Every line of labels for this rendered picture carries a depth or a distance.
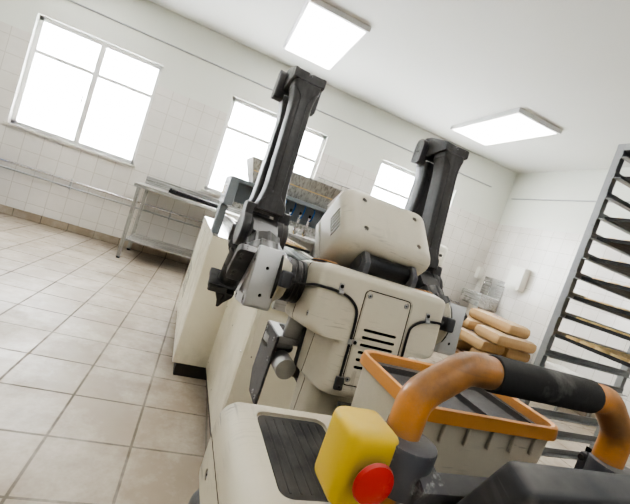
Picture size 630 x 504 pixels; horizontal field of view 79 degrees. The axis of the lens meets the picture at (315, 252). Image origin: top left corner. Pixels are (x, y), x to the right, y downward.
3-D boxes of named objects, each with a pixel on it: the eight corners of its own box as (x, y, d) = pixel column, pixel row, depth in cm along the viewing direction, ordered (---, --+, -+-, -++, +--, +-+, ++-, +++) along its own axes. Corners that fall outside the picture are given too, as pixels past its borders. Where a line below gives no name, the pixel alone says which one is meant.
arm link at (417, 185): (428, 137, 104) (458, 152, 108) (416, 139, 109) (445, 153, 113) (376, 286, 106) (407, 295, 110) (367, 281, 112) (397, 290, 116)
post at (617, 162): (484, 506, 172) (626, 143, 161) (479, 501, 175) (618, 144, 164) (489, 506, 173) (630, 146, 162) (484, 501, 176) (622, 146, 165)
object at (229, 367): (200, 380, 222) (248, 235, 216) (256, 390, 233) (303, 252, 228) (204, 464, 156) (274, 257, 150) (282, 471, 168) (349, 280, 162)
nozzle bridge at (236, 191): (209, 227, 240) (226, 176, 237) (312, 259, 264) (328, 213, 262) (212, 234, 209) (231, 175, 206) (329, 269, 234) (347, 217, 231)
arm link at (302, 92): (296, 45, 82) (337, 67, 85) (279, 72, 95) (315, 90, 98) (236, 244, 78) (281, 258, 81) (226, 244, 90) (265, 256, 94)
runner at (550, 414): (527, 414, 166) (529, 408, 166) (521, 411, 169) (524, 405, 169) (613, 429, 190) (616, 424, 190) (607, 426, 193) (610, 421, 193)
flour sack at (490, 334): (496, 346, 454) (500, 334, 453) (470, 332, 493) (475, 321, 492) (536, 356, 482) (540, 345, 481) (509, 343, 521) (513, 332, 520)
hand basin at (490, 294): (504, 341, 563) (531, 270, 555) (485, 336, 552) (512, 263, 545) (461, 319, 658) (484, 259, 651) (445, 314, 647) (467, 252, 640)
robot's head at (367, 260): (410, 320, 72) (424, 269, 73) (355, 305, 68) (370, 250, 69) (389, 313, 79) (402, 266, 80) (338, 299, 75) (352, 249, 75)
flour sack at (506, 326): (465, 315, 534) (469, 305, 533) (486, 321, 551) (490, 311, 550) (507, 335, 468) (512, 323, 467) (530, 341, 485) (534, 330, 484)
